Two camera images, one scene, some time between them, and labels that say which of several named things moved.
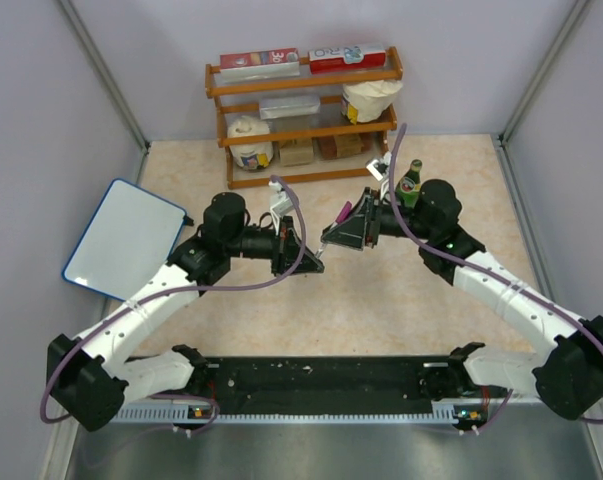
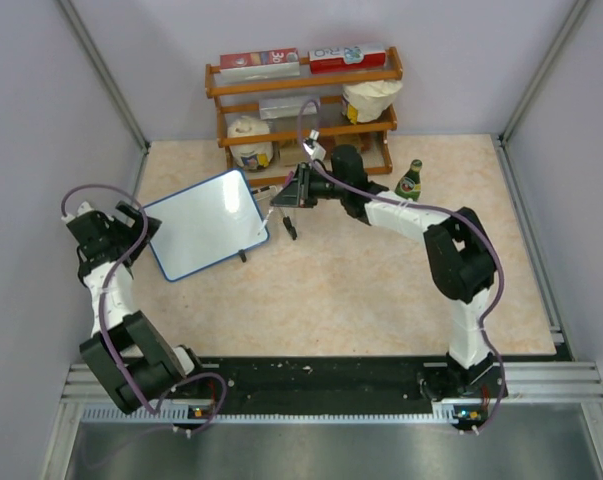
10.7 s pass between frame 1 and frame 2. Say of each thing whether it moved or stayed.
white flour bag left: stayed
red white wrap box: stayed
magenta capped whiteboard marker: moved
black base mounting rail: stayed
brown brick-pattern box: moved
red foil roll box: stayed
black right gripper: moved
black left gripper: moved
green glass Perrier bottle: stayed
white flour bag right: stayed
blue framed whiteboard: moved
